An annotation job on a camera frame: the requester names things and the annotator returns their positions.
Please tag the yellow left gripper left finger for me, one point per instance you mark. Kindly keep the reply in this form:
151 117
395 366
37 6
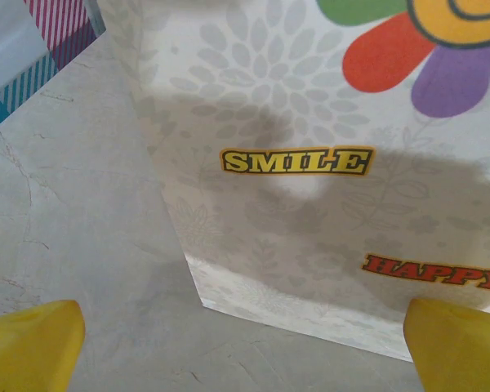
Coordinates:
32 347

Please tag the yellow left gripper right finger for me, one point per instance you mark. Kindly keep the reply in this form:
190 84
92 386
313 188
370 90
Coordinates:
457 351

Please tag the white paper gift bag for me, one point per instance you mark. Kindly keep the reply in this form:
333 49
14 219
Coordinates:
294 224

